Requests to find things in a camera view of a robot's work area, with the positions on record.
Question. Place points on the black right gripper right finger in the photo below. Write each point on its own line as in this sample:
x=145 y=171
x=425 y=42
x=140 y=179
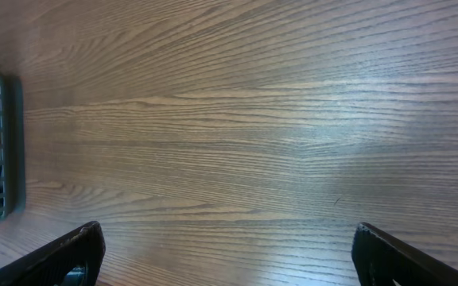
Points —
x=382 y=259

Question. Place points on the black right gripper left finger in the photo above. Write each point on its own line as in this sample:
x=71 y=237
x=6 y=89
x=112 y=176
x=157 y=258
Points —
x=73 y=259

